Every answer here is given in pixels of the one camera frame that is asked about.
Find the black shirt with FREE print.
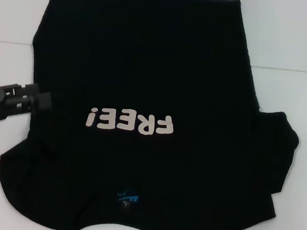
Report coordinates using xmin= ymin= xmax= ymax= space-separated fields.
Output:
xmin=0 ymin=0 xmax=307 ymax=230

